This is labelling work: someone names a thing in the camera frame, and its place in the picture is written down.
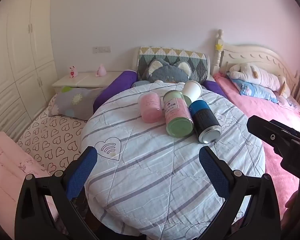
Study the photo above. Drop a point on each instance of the pink folded blanket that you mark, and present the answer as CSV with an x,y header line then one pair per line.
x,y
7,165

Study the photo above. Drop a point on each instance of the striped quilt covered round table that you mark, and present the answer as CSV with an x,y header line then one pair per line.
x,y
150,170

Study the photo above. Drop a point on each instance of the white wall switch panel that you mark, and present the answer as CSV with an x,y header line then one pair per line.
x,y
102,49

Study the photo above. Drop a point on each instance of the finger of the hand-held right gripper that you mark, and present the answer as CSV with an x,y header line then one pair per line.
x,y
293,130
265,132

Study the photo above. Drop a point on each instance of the cream carved bed headboard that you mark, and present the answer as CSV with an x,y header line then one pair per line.
x,y
260,55

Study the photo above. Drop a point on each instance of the white paper cup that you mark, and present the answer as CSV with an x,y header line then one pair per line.
x,y
192,91

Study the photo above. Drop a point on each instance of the heart print bed sheet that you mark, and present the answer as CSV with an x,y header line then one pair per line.
x,y
52,137

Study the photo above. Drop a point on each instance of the diamond patterned headboard cover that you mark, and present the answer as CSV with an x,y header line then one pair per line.
x,y
198,62

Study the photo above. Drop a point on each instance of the purple bed bumper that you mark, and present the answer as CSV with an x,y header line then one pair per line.
x,y
115,87
215,87

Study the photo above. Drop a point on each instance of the blue and black can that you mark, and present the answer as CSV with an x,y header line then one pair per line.
x,y
205,120

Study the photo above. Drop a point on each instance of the person's right hand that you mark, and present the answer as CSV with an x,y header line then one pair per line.
x,y
292,200

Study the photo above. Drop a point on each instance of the grey flower print pillow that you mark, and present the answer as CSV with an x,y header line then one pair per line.
x,y
75,102

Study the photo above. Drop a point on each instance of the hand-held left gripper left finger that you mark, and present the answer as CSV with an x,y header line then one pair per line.
x,y
81,170

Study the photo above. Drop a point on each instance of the white plush dog toy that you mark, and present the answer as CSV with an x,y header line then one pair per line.
x,y
260,76

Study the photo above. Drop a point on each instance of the pink rabbit figurine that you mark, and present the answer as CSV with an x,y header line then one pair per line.
x,y
73,72

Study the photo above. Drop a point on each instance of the grey bear plush pillow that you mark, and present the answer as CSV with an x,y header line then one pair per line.
x,y
166,71

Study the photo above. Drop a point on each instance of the pink toy figure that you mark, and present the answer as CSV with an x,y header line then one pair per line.
x,y
101,70

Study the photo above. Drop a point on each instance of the cream wardrobe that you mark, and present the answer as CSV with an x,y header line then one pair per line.
x,y
22,55

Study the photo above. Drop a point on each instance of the green and pink can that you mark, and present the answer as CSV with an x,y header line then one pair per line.
x,y
177,115

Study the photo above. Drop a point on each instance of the translucent pink cup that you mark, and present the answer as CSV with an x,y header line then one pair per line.
x,y
151,107

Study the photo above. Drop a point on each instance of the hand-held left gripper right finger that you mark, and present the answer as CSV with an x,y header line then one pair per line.
x,y
213,170

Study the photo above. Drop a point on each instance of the light blue pillow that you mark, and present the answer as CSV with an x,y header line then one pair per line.
x,y
255,90

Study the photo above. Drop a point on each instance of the cream nightstand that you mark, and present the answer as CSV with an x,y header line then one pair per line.
x,y
87,80

